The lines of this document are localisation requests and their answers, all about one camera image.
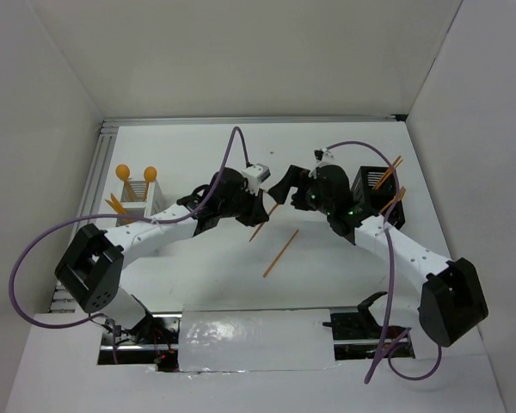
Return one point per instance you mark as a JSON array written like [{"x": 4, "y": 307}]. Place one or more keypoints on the black utensil caddy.
[{"x": 368, "y": 199}]

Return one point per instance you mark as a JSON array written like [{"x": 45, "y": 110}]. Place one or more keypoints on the white tape sheet front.
[{"x": 255, "y": 341}]

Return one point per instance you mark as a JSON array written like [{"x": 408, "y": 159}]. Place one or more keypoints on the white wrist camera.
[
  {"x": 323, "y": 158},
  {"x": 255, "y": 175}
]

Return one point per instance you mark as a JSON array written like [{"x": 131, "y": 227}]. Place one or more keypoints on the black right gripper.
[{"x": 295, "y": 176}]

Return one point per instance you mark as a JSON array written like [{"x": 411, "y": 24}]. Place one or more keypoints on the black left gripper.
[{"x": 257, "y": 213}]

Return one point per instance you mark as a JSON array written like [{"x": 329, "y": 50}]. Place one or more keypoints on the aluminium rail back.
[{"x": 241, "y": 120}]

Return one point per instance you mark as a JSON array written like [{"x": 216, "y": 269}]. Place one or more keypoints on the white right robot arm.
[{"x": 451, "y": 297}]

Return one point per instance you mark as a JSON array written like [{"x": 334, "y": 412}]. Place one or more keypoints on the white utensil caddy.
[{"x": 140, "y": 206}]

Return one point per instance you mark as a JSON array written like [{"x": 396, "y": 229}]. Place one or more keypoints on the aluminium rail left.
[{"x": 62, "y": 301}]

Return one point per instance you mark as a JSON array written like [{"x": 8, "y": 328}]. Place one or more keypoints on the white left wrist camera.
[{"x": 255, "y": 175}]

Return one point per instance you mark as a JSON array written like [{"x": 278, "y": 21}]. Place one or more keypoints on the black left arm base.
[{"x": 156, "y": 345}]

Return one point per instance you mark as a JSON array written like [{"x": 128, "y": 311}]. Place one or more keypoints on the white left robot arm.
[{"x": 91, "y": 267}]

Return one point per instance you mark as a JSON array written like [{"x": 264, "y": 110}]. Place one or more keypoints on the aluminium rail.
[
  {"x": 241, "y": 120},
  {"x": 62, "y": 301}
]

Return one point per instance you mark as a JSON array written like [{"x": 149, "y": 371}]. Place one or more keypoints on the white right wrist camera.
[{"x": 323, "y": 158}]

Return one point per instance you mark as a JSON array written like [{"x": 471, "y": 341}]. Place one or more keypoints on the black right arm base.
[{"x": 355, "y": 333}]

